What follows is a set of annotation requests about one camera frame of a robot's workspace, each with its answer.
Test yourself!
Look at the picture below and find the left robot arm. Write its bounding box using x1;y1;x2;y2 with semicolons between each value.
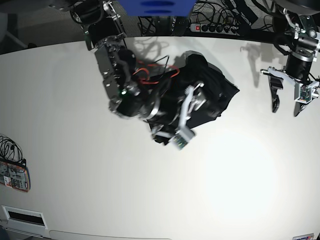
260;0;320;117

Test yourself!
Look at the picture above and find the black box under stool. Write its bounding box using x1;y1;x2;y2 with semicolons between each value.
172;16;189;37

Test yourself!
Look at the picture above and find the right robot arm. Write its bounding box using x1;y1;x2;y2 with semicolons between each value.
49;0;205;144

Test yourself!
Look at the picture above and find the sticker card at edge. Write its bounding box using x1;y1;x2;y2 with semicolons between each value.
292;233;315;240

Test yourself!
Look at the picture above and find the blue plastic stool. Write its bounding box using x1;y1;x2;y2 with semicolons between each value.
118;0;196;17

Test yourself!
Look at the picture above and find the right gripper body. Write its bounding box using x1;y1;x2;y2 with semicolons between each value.
142;86;208;141

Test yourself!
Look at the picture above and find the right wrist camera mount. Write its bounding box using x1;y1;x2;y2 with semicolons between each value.
170;81;207;150

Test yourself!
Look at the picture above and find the orange printed pouch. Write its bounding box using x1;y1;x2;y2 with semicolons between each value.
0;160;31;193

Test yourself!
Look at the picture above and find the white power strip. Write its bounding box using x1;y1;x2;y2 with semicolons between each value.
189;23;238;36

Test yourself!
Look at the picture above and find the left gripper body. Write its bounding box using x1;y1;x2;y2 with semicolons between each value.
260;53;313;85

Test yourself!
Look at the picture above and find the grey office chair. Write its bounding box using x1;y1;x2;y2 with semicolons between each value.
0;13;28;55

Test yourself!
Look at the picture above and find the black T-shirt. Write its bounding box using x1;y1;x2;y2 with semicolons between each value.
144;52;240;145

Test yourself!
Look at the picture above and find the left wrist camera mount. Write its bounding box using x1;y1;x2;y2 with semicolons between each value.
259;66;320;104

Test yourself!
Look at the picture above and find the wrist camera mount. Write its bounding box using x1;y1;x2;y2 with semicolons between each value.
259;66;320;104
170;81;207;150

